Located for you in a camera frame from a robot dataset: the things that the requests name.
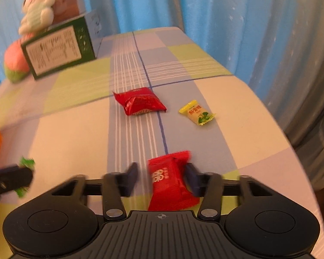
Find yellow snack packet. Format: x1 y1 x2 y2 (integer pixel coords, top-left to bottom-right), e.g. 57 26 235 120
178 100 216 127

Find red snack packet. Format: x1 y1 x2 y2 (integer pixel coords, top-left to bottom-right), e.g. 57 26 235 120
113 87 167 116
146 150 200 211

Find white plush bunny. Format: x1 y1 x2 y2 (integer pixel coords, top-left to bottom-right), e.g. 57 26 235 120
18 0 58 35

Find blue starry curtain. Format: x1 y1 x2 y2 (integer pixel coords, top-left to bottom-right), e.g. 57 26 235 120
0 0 324 152

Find brown printed box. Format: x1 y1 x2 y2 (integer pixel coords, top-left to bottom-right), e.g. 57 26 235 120
50 0 86 25

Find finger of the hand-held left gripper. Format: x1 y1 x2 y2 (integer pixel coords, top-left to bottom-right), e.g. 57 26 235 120
0 165 33 203

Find green cardboard box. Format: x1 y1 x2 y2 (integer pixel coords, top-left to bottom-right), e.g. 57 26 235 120
20 9 102 81

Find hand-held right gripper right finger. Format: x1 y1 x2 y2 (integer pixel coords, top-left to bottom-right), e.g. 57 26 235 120
184 163 272 220

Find green candy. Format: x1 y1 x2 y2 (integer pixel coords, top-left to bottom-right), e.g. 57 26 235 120
15 156 35 198

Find checked tablecloth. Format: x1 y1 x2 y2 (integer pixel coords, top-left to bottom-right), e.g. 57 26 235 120
0 26 324 259

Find pink and green plush toy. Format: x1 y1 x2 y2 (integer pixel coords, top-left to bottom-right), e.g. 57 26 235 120
3 32 35 84

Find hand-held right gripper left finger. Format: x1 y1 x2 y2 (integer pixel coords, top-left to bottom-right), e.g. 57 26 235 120
52 162 139 220

